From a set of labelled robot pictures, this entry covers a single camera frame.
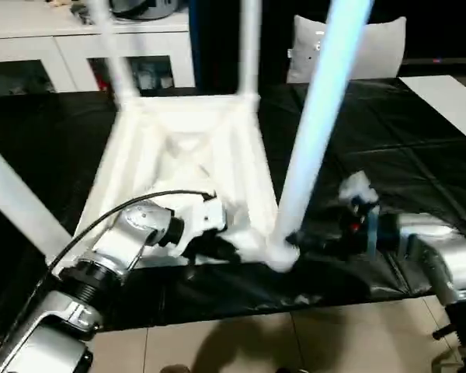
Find white plastic table top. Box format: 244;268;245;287
71;92;302;274

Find black table mat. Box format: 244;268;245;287
0;78;466;343

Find white flat board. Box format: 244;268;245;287
399;74;466;150

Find grey cushion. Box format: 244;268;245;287
286;15;408;85

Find white glass-door cabinet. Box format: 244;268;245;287
0;0;198;94

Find dark items on cabinet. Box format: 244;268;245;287
70;0;192;21

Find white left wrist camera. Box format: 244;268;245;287
169;194;229;259

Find black metal frame leg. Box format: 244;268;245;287
432;322;466;341

